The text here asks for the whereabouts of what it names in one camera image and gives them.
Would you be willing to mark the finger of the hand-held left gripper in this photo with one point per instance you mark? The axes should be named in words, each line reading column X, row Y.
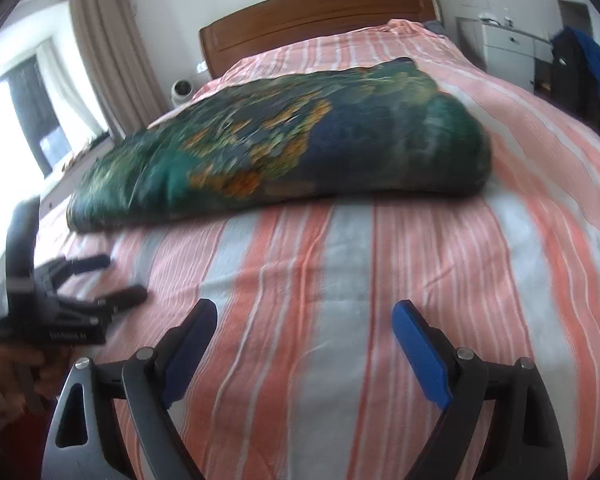
column 80, row 265
column 115, row 297

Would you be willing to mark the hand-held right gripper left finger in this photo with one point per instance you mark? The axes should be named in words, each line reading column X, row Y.
column 180, row 365

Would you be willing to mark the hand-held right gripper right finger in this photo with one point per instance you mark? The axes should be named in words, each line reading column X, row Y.
column 422, row 355

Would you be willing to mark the green patterned padded jacket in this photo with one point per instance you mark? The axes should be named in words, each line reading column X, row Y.
column 280, row 150

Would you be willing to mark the person's left hand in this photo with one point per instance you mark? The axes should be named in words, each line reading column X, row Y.
column 5, row 365

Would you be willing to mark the bed with pink striped sheet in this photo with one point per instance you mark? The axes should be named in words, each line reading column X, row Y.
column 355, row 310

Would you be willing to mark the white window seat cabinet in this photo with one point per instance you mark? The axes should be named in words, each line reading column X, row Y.
column 60, row 180

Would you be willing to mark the dark framed window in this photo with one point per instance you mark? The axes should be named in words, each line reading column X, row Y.
column 35, row 110

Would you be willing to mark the white sheer curtain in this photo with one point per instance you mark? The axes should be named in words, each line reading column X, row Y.
column 75, row 90

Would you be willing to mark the red bed base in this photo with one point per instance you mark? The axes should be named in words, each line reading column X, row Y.
column 15, row 450

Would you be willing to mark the small white fan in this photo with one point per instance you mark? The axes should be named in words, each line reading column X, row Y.
column 182, row 91

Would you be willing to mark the beige curtain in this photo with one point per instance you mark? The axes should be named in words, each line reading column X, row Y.
column 110, row 50

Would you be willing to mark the black and blue jacket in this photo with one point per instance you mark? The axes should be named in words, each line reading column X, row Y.
column 575, row 80

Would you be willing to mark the white desk with drawers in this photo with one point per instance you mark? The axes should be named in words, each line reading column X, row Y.
column 510, row 50

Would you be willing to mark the grey cloth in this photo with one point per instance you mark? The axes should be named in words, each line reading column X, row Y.
column 435, row 27

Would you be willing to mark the wooden headboard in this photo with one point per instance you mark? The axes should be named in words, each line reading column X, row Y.
column 305, row 20

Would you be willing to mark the white wardrobe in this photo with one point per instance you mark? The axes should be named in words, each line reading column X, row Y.
column 574, row 12

